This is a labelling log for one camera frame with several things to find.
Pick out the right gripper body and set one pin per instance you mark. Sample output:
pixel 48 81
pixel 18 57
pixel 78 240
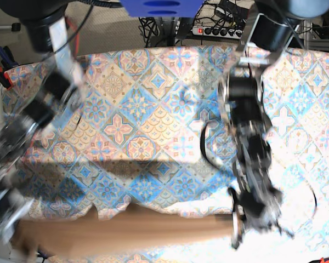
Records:
pixel 13 207

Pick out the black floor block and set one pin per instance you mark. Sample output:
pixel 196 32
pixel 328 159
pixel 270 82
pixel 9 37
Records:
pixel 16 27

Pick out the patterned tablecloth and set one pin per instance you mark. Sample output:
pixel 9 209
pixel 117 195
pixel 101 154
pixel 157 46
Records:
pixel 150 133

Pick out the red black clamp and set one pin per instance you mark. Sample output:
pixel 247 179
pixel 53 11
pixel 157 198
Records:
pixel 5 79

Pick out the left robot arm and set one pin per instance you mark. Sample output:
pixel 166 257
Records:
pixel 268 31

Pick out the brown t-shirt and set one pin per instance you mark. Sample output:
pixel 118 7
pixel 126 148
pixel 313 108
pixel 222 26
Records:
pixel 135 228

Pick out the red clamp bottom edge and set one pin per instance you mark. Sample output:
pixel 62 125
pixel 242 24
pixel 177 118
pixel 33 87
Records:
pixel 322 260

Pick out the black power strip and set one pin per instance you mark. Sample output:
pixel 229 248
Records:
pixel 216 32

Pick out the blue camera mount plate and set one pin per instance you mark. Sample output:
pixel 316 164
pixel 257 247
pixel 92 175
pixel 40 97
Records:
pixel 162 8

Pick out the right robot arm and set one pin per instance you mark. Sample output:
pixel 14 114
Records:
pixel 60 91

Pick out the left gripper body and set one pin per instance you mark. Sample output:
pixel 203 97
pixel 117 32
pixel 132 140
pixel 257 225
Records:
pixel 248 213

